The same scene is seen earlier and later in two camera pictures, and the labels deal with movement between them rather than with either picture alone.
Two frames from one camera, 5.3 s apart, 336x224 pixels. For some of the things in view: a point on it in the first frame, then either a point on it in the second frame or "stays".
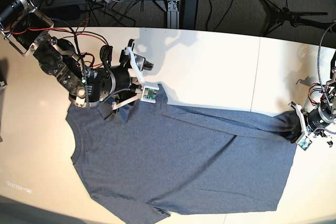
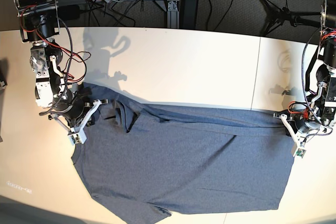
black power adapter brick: [188, 11] stays
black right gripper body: [122, 77] -> [73, 107]
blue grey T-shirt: [148, 159] stays
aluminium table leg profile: [172, 13] stays
